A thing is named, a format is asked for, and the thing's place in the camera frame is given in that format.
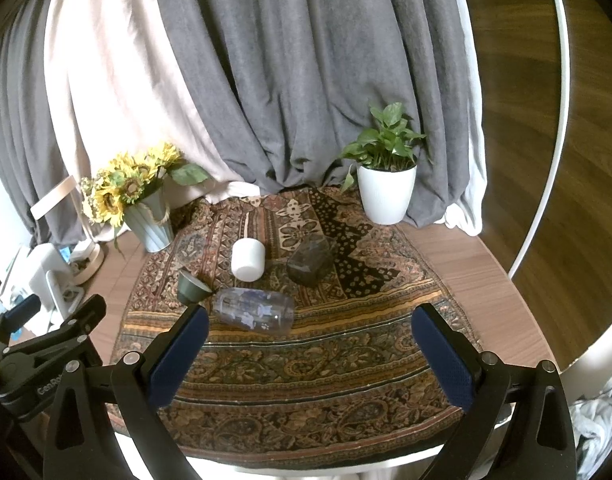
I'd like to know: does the small dark green cup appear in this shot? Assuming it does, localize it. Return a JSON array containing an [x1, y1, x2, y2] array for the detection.
[[177, 269, 218, 306]]

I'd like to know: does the white ribbed plant pot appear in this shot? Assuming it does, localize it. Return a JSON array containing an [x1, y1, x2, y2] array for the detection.
[[357, 162, 418, 226]]

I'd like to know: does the crumpled white cloth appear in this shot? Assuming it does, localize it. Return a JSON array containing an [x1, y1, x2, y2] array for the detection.
[[568, 370, 612, 480]]

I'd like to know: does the patterned brown table cloth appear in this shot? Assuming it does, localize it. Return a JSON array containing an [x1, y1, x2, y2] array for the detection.
[[108, 186, 484, 467]]

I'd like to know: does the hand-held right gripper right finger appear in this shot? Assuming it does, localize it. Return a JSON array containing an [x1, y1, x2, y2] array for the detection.
[[411, 302, 579, 480]]

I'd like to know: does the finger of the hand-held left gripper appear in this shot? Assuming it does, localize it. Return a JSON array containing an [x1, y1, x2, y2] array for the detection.
[[0, 294, 42, 342], [1, 296, 107, 357]]

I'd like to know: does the white appliance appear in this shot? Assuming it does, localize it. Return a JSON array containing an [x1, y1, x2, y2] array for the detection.
[[28, 244, 87, 322]]

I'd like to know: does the beige curtain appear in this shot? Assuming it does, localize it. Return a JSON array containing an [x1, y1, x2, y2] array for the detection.
[[43, 0, 262, 241]]

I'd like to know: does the pale green ribbed vase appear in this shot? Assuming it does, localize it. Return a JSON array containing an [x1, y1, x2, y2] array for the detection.
[[123, 191, 175, 253]]

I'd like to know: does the grey curtain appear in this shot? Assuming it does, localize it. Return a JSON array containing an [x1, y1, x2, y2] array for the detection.
[[0, 0, 479, 248]]

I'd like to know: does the white desk lamp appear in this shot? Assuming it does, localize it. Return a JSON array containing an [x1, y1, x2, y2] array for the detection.
[[30, 175, 107, 282]]

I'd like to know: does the dark translucent box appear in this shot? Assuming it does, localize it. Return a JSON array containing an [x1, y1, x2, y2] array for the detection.
[[286, 234, 337, 288]]

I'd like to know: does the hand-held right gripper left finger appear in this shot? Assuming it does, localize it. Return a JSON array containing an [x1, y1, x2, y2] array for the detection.
[[43, 304, 210, 480]]

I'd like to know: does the white cup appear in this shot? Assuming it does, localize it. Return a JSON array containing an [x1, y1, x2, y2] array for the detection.
[[231, 238, 266, 281]]

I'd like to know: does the sunflower bouquet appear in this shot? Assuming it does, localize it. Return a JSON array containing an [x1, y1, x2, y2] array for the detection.
[[80, 142, 210, 228]]

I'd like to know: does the white curtain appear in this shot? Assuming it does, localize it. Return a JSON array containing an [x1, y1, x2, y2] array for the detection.
[[443, 0, 488, 236]]

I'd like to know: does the white hoop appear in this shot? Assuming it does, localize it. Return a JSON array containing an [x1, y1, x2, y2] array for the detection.
[[508, 0, 573, 281]]

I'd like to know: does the green leafy plant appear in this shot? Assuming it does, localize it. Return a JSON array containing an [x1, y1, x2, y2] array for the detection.
[[340, 102, 427, 191]]

